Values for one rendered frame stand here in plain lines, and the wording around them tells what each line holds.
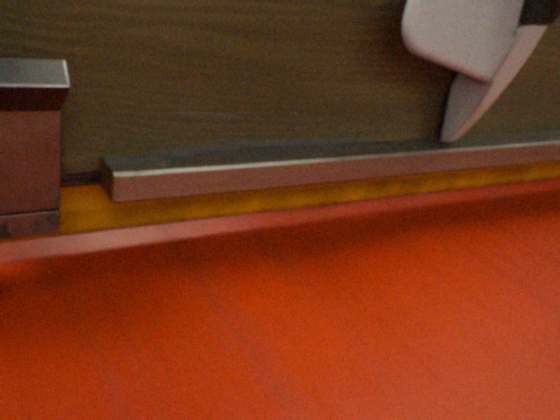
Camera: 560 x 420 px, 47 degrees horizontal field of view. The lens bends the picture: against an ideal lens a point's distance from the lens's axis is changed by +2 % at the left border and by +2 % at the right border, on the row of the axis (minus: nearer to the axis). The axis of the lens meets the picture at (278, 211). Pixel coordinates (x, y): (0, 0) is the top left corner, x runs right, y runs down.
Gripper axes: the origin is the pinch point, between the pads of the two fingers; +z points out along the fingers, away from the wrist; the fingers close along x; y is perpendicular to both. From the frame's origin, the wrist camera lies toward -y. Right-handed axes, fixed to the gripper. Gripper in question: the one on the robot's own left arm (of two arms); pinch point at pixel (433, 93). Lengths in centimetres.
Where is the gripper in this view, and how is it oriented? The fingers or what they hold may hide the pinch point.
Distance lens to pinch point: 29.0
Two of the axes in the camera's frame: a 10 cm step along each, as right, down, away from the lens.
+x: 5.0, 4.7, -7.3
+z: -1.5, 8.8, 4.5
